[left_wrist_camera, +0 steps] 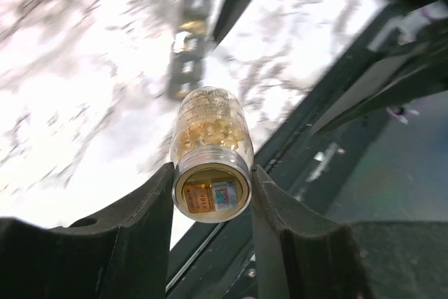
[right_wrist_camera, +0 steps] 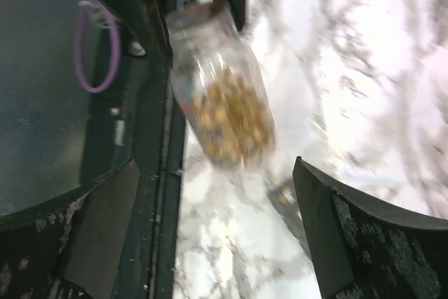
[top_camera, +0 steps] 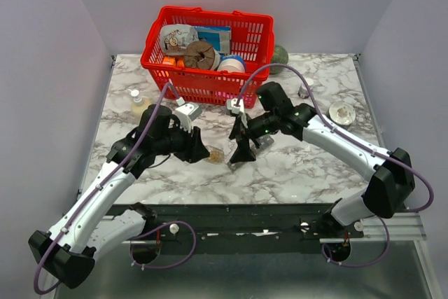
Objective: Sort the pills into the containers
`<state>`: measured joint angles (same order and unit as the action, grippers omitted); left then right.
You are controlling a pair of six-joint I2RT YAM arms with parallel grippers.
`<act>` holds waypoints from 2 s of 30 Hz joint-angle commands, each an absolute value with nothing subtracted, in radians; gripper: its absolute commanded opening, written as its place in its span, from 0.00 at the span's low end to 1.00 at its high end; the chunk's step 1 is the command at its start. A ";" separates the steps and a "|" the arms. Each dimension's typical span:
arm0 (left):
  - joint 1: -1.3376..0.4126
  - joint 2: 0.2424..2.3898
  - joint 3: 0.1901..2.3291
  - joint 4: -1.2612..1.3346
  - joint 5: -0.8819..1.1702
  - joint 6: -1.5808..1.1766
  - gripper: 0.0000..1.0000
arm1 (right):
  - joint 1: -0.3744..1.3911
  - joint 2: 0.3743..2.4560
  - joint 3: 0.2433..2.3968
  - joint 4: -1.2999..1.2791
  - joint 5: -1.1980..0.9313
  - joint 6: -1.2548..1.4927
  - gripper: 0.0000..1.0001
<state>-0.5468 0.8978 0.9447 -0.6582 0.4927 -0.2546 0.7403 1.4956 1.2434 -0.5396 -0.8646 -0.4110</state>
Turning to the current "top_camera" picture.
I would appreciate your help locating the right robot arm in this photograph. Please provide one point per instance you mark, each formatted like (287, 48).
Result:
(389, 181)

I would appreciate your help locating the brown twine roll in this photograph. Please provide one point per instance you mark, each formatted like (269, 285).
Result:
(201, 55)

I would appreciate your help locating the grey cup with white contents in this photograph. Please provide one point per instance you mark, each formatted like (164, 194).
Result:
(342, 114)

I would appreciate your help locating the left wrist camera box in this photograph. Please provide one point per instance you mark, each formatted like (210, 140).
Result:
(186, 114)

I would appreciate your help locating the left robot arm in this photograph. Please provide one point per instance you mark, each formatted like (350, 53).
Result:
(67, 250)

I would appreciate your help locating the white blue round tub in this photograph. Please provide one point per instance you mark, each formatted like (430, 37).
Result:
(232, 63)

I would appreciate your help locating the clear jar of yellow pills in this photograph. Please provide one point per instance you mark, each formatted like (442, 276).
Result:
(215, 157)

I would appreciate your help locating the cream pump lotion bottle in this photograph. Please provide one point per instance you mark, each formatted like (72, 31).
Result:
(139, 103)

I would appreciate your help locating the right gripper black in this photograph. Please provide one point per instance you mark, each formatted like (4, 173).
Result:
(243, 153)

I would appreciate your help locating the white cap pill bottle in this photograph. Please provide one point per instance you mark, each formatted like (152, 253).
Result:
(305, 87)

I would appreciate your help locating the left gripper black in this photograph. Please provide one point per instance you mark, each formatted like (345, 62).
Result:
(194, 150)

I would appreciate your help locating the blue white carton box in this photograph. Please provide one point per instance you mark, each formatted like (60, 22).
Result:
(218, 36)

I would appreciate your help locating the white printed snack pouch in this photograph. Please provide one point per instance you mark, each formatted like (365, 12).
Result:
(174, 39)

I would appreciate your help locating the red plastic shopping basket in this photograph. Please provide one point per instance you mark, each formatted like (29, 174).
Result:
(252, 40)

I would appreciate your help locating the orange small package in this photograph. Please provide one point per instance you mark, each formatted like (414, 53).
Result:
(175, 61)

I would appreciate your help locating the green watermelon ball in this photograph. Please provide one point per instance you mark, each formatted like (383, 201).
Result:
(280, 56)

